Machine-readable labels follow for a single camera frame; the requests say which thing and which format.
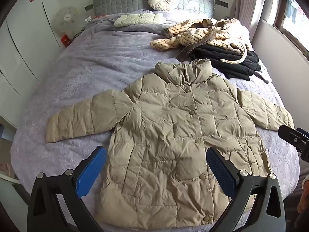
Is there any pink slipper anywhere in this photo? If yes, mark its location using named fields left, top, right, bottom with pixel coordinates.
left=0, top=161, right=11, bottom=178

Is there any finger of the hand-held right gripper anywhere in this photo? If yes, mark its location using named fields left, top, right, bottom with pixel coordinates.
left=278, top=125, right=301, bottom=148
left=296, top=127, right=309, bottom=141

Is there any beige puffer jacket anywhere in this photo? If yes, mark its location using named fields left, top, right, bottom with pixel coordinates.
left=45, top=58, right=295, bottom=229

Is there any cream striped fleece robe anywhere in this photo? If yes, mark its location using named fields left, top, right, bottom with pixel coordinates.
left=150, top=18, right=253, bottom=64

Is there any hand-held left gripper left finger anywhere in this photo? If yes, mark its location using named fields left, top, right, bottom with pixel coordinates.
left=26, top=146, right=107, bottom=232

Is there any person's right hand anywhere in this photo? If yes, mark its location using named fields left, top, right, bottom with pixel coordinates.
left=297, top=174, right=309, bottom=219

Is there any window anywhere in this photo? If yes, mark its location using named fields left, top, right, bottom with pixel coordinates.
left=273, top=0, right=309, bottom=41

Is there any folded black fleece garment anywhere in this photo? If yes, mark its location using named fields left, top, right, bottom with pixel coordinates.
left=191, top=44, right=262, bottom=81

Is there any folded cream quilted jacket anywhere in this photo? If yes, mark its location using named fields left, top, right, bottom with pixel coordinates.
left=114, top=13, right=165, bottom=27

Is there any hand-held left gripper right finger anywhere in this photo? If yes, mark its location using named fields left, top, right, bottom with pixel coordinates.
left=206, top=147, right=286, bottom=232

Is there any lavender embossed blanket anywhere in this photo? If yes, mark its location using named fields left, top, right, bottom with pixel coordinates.
left=11, top=8, right=301, bottom=232

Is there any grey quilted headboard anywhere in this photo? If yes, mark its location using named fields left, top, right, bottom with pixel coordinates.
left=93, top=0, right=215, bottom=18

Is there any white wardrobe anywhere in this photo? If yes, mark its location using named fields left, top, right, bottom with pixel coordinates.
left=0, top=0, right=62, bottom=128

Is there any pale pink curtain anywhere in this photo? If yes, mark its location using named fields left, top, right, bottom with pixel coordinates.
left=229, top=0, right=271, bottom=32

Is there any white electric fan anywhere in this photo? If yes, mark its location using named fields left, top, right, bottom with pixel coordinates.
left=53, top=6, right=80, bottom=35

